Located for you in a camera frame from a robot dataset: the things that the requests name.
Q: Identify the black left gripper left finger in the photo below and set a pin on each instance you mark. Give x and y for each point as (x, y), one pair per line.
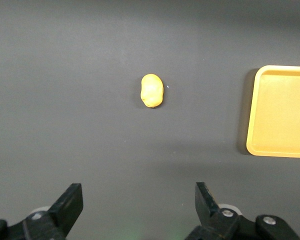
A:
(65, 207)

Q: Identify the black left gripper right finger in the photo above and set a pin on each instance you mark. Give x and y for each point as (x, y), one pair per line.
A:
(210, 215)

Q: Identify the yellow plastic tray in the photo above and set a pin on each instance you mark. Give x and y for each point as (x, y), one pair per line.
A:
(280, 112)

